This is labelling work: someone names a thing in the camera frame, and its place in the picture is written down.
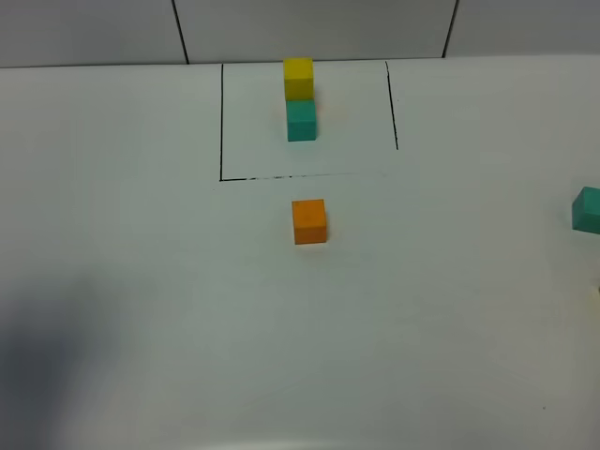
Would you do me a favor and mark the orange cube block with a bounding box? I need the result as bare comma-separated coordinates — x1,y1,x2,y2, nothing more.
292,199,327,245

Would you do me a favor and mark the teal template cube block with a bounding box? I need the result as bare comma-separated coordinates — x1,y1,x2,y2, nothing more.
286,99,317,142

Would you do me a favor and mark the yellow template cube block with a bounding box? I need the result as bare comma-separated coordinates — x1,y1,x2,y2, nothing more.
283,58,314,101

